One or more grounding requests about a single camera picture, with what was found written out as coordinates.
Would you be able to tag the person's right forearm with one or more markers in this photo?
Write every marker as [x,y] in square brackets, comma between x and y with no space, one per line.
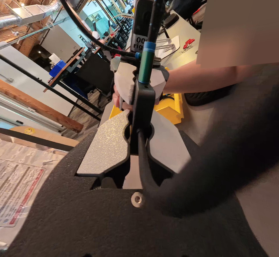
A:
[196,78]

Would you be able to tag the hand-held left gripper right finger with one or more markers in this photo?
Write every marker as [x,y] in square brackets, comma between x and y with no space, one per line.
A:
[167,146]

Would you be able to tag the person's right hand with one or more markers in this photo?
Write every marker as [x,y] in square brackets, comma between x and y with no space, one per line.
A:
[116,100]

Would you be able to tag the silver rectangular air duct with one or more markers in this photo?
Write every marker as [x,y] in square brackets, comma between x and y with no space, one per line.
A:
[30,13]

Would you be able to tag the black floor lamp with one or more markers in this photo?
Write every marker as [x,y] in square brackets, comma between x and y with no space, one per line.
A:
[26,70]

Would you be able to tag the black office chair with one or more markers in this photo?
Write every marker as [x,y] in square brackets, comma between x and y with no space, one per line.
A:
[93,72]

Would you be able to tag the black rounded device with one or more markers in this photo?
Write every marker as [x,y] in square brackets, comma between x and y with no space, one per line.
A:
[171,20]

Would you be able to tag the red clips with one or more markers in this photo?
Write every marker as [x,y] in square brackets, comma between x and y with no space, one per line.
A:
[188,42]

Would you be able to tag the blue storage bin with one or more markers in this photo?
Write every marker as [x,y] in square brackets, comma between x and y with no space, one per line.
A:
[57,68]

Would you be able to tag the white tethered stylus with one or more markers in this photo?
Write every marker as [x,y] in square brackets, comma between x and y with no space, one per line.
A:
[46,162]

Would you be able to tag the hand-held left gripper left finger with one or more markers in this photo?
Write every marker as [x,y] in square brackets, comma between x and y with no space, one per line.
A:
[104,146]

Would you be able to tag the yellow plastic bin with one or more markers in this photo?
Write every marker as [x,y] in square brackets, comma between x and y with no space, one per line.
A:
[167,113]

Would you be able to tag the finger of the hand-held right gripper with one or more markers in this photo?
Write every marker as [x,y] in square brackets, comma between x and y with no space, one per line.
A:
[157,78]
[123,80]

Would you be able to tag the wooden post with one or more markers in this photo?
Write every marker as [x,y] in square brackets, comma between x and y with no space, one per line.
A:
[43,106]

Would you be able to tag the wooden top desk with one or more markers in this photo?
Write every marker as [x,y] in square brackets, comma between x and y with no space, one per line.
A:
[69,65]

